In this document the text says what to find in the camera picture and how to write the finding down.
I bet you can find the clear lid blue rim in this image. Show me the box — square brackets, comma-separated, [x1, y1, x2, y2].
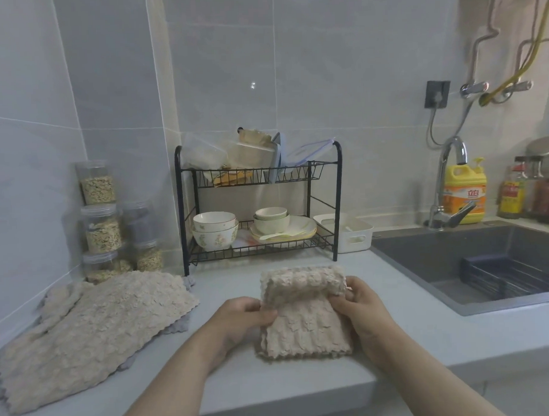
[283, 138, 336, 167]

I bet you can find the grey braided faucet hose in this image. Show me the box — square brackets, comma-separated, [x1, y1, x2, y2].
[452, 95, 475, 137]

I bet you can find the cream bowl green rim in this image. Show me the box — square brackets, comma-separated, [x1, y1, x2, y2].
[253, 213, 291, 236]

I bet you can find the grey corrugated pipe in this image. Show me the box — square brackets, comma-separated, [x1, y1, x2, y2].
[467, 0, 504, 85]
[512, 0, 549, 83]

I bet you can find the person's left hand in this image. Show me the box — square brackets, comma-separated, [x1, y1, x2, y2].
[201, 295, 280, 366]

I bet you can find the person's right forearm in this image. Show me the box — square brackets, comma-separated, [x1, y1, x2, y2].
[364, 321, 507, 416]

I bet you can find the grey kitchen sink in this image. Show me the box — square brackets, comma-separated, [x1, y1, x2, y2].
[370, 221, 549, 321]

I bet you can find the sauce bottle yellow label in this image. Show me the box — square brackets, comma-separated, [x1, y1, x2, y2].
[496, 157, 530, 220]

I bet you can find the chrome kitchen faucet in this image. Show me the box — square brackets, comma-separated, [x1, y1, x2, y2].
[424, 135, 478, 231]

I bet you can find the yellow gas hose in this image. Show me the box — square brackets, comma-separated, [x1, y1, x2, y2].
[475, 0, 549, 107]

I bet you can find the pale yellow plate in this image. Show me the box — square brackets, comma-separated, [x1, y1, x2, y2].
[250, 232, 318, 245]

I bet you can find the cream plate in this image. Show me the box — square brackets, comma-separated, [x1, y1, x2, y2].
[249, 214, 318, 243]

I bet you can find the white plastic basket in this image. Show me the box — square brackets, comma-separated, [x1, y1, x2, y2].
[313, 212, 375, 255]

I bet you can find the stainless steel pot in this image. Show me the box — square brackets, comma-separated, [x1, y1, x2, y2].
[514, 135, 549, 180]

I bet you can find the white bowl red rim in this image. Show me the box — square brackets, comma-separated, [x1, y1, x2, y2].
[192, 210, 237, 234]

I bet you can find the grey blue container lid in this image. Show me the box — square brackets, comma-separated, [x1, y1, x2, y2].
[267, 132, 284, 184]

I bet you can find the dark blue sink rack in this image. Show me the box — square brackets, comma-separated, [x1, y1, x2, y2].
[459, 253, 549, 304]

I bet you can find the yellow detergent bottle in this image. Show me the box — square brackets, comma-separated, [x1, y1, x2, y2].
[441, 156, 489, 226]

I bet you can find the black wall socket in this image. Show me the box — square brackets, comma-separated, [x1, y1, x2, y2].
[424, 79, 453, 109]

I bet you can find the person's left forearm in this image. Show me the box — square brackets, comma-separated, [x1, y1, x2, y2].
[106, 333, 228, 416]

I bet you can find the beige fluffy towel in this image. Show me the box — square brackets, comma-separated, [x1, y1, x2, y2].
[253, 264, 356, 362]
[0, 269, 205, 416]

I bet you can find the black wire dish rack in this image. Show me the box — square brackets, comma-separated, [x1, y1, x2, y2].
[173, 139, 347, 277]

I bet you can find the grey power cable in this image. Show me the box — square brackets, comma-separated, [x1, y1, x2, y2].
[425, 105, 442, 147]

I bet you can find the person's right hand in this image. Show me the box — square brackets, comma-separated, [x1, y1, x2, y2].
[328, 274, 402, 362]

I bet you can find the small cream bowl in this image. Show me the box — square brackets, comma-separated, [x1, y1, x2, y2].
[254, 207, 288, 222]

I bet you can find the white floral bowl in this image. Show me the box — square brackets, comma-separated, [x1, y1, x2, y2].
[191, 220, 241, 253]

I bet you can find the clear empty jar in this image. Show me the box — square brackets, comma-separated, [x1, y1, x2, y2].
[120, 200, 155, 246]

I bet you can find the white red printed mat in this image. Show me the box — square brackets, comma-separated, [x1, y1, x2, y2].
[232, 228, 257, 254]

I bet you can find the yellow orange cloth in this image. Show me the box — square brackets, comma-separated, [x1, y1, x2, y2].
[212, 168, 252, 187]

